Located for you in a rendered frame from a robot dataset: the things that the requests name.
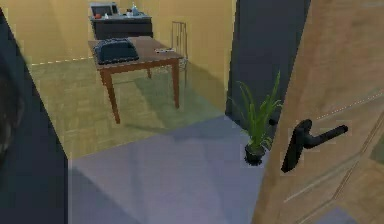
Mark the grey microwave oven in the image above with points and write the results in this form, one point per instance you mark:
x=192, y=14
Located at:
x=103, y=9

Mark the green potted house plant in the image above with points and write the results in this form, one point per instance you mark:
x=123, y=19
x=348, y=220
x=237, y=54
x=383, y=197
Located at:
x=256, y=123

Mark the brown wooden table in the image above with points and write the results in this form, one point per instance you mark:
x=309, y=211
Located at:
x=153, y=55

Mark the small red object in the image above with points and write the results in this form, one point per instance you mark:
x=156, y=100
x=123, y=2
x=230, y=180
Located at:
x=97, y=16

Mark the light wooden room door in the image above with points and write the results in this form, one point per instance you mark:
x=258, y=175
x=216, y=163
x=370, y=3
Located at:
x=336, y=76

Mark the grey remote control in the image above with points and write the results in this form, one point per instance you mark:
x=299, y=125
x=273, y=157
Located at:
x=164, y=50

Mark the dark cabinet with grey top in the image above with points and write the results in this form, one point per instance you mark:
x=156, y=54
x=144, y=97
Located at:
x=121, y=27

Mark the pale blue bottle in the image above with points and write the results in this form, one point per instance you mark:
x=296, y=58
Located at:
x=134, y=10

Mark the thin metal frame chair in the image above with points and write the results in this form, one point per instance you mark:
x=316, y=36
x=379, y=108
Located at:
x=180, y=40

